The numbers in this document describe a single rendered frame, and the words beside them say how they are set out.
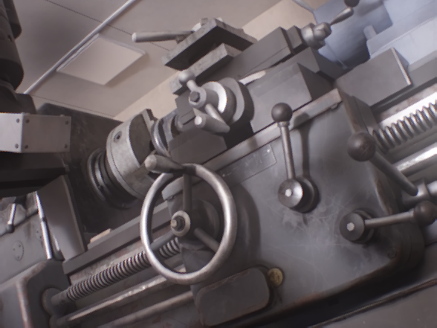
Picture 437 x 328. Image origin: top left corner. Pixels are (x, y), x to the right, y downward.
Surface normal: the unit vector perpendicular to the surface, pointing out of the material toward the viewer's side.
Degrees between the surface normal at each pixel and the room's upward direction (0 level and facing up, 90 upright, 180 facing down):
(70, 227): 101
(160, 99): 90
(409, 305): 90
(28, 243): 90
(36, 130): 119
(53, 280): 90
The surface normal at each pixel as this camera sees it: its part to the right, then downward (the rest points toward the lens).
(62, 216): -0.49, 0.03
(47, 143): 0.87, 0.08
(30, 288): 0.75, -0.43
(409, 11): -0.66, -0.48
